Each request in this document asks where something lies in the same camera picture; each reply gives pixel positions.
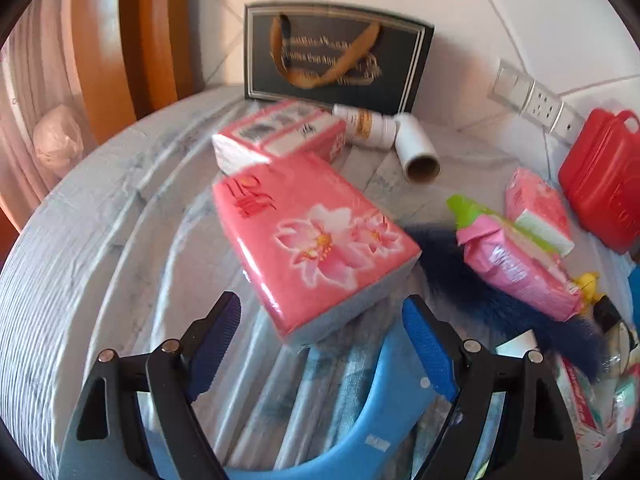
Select curved wooden frame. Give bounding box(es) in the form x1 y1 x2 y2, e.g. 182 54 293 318
70 0 196 121

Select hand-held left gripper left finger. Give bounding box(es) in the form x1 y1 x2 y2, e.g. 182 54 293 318
57 290 243 480

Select large pink flower tissue pack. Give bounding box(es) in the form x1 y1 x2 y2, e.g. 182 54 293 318
212 152 422 346

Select white plastic bag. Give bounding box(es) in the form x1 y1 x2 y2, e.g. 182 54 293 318
32 105 83 171

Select white paper roll cardboard core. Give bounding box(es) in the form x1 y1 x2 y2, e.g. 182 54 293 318
394 112 442 185

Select white small wall socket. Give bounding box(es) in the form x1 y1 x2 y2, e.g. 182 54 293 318
550 105 586 146

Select white medicine bottle orange label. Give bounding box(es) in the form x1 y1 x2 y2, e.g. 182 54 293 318
332 104 398 150

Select dark blue feather brush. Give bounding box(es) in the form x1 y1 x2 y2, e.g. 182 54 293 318
405 225 608 381

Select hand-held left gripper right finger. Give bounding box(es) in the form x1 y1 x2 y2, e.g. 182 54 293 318
400 295 586 480

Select blue foam boomerang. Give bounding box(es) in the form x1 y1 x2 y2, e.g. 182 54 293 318
145 330 438 480

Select pink wet wipes pack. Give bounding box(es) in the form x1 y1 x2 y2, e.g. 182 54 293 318
447 195 583 321

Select red mini suitcase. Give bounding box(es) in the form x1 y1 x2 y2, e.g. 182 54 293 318
557 108 640 255

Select white medicine box red stripe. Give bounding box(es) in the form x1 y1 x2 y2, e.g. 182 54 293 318
550 355 611 453

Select black gift bag gold handle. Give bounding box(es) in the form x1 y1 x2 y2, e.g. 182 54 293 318
244 2 436 115

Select black folding umbrella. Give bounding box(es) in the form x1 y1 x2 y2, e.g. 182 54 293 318
592 295 623 333

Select pink white tissue pack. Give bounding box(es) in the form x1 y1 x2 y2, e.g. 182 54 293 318
211 100 348 177

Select white wall switch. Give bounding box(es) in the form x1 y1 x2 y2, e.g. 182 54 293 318
487 60 533 111

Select small pink tissue pack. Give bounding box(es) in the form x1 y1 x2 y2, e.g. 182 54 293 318
505 169 576 256

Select yellow duck clip toy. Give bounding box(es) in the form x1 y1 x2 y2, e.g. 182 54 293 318
572 272 601 311

